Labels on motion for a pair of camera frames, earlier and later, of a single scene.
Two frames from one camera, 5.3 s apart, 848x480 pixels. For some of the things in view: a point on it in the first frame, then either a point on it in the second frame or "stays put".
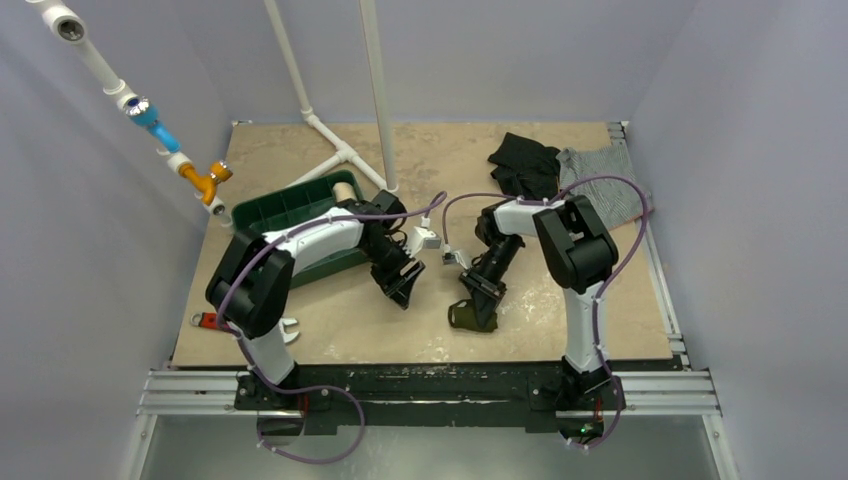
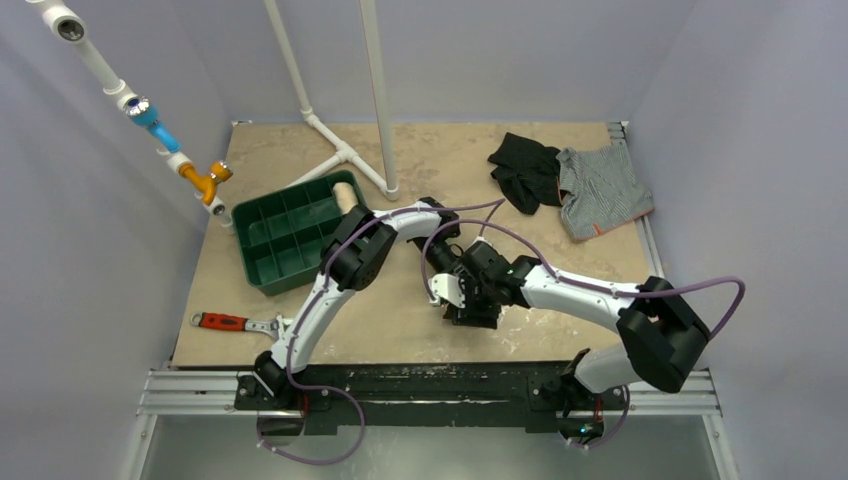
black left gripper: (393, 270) → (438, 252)
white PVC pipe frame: (344, 153) stays put
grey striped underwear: (606, 178) stays put
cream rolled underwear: (343, 191) stays put
